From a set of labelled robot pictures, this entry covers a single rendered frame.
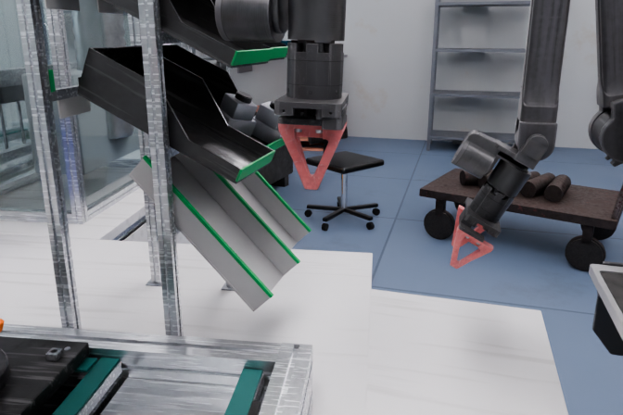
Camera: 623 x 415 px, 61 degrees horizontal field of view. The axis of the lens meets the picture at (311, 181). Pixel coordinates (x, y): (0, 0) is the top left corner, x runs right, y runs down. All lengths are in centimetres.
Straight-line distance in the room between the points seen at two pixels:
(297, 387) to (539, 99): 58
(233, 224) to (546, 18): 60
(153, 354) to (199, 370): 7
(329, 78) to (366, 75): 686
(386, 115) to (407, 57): 81
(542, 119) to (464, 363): 42
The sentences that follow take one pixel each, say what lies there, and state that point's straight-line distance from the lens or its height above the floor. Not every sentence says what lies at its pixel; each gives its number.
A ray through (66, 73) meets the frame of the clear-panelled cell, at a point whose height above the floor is 129.
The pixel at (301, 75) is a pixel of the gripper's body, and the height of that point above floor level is 135.
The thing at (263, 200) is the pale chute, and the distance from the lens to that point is 106.
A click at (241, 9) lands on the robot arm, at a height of 141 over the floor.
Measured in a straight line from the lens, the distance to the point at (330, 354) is 96.
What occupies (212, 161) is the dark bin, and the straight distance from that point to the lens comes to 76.
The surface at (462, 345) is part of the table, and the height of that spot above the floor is 86.
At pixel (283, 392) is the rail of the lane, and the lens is 72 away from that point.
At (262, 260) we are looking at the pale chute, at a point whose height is 102.
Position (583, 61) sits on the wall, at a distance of 740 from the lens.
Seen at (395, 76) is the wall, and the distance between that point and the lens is 733.
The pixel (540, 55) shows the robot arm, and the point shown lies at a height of 136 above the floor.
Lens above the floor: 139
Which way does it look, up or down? 16 degrees down
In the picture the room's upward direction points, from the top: straight up
